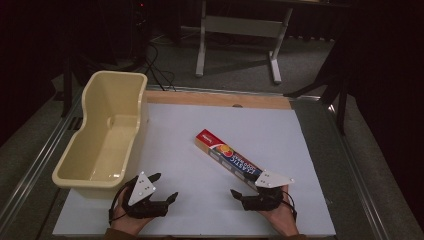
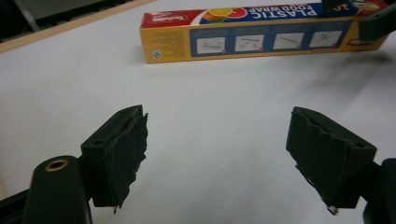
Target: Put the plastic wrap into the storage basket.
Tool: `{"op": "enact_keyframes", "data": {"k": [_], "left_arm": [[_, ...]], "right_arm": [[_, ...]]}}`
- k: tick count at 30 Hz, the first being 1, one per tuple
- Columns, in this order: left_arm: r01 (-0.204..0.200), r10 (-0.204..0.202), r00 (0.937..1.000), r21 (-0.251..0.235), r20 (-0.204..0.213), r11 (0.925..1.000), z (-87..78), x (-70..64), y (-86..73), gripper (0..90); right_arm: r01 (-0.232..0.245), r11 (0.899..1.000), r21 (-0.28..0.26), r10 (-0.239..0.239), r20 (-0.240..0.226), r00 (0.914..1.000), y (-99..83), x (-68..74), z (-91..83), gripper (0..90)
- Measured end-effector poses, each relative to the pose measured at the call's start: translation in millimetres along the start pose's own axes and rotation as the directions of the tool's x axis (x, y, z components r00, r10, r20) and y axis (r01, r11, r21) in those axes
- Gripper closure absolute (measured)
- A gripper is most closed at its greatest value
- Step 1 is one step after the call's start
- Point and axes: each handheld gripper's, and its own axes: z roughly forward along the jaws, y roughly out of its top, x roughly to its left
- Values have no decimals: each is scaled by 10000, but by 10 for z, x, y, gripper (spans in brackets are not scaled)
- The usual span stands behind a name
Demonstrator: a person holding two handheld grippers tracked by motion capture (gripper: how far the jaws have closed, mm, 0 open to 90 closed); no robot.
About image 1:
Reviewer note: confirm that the black tripod stand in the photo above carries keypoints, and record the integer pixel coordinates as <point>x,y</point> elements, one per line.
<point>333,78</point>

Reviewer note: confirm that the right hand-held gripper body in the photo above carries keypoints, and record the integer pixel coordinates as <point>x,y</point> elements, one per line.
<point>266,196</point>

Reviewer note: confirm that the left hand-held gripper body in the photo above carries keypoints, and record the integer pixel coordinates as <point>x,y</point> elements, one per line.
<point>141,195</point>

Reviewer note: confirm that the person's right hand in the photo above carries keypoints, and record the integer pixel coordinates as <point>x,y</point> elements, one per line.
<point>283,218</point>

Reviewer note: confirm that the person's left hand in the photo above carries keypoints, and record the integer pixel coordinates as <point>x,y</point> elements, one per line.
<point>128,222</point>

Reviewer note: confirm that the metal rail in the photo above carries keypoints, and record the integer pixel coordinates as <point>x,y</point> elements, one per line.
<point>36,160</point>
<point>358,173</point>

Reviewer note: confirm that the dark equipment rack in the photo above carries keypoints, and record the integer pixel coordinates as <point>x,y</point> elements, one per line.
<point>141,30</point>

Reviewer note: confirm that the wooden board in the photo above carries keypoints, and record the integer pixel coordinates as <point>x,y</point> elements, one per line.
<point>216,99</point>

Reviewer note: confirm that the white metal table frame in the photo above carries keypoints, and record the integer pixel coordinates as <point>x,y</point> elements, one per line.
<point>245,26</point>

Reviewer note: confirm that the cream plastic bin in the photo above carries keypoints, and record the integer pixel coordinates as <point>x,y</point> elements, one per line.
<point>100,146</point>

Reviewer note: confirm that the long plastic wrap box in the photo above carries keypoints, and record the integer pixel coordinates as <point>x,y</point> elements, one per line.
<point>226,156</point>

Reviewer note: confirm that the white table sheet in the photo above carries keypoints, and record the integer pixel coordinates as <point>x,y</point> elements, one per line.
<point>200,200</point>

